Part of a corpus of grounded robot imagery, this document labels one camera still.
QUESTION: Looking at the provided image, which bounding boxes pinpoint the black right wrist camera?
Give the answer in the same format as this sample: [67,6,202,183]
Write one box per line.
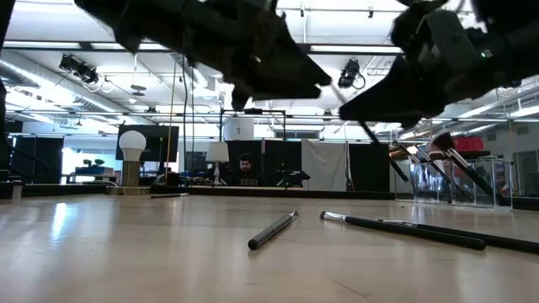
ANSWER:
[414,8,494,66]

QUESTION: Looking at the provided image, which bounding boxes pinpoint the person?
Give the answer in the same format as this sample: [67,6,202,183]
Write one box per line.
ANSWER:
[235,152,256,181]

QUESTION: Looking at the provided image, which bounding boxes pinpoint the white backdrop cloth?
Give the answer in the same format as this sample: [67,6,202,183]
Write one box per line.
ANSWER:
[301,139,350,193]

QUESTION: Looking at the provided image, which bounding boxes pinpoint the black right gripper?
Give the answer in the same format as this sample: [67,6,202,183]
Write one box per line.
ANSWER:
[339,0,539,130]

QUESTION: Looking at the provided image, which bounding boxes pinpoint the black hanging cable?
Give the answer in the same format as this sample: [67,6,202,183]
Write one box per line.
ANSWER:
[180,54,189,186]

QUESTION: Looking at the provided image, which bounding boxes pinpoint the short black makeup brush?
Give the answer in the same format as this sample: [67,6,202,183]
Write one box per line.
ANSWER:
[359,120,410,183]

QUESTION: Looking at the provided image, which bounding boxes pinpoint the white cylinder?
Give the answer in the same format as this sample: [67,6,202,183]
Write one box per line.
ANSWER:
[222,117,256,142]

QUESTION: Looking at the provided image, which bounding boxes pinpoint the long black makeup brush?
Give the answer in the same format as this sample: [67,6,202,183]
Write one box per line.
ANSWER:
[376,218,539,255]

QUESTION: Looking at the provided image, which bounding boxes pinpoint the white shade table lamp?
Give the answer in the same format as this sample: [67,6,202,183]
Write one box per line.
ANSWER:
[205,141,231,187]

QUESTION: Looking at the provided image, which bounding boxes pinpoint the black stand device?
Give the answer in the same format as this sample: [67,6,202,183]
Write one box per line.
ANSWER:
[276,169,312,189]

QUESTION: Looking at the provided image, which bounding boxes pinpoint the black partition panel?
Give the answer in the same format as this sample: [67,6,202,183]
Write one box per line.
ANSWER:
[348,142,392,194]
[221,140,302,188]
[12,135,65,185]

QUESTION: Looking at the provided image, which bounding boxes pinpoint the black metal frame stand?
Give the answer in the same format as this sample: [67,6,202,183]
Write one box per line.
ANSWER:
[218,108,288,142]

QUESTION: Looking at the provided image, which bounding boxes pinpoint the silver-ferrule makeup brush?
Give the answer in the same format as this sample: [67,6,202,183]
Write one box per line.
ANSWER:
[319,210,488,252]

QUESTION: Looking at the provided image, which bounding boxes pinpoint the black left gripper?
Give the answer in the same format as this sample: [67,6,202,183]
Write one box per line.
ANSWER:
[73,0,333,111]

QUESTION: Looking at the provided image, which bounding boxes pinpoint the grey makeup pencil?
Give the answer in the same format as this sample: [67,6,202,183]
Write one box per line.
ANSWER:
[247,209,300,252]

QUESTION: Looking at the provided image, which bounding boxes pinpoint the black wall monitor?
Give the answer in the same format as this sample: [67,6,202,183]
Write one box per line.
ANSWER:
[115,124,180,163]

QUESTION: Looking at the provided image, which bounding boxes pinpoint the clear acrylic organizer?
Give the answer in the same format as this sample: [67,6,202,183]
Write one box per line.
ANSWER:
[408,158,514,210]

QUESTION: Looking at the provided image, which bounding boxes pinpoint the red storage bins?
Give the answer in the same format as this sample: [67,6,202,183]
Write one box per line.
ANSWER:
[452,136,485,152]

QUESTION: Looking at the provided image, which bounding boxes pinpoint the black aluminium table frame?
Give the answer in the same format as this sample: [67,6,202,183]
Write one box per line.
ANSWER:
[0,181,539,211]

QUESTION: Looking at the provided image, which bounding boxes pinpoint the white bulb lamp wooden base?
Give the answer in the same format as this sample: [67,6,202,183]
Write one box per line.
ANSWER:
[105,130,152,196]

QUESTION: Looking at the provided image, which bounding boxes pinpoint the black ceiling camera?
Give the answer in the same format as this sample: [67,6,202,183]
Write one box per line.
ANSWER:
[57,53,115,94]
[337,58,367,91]

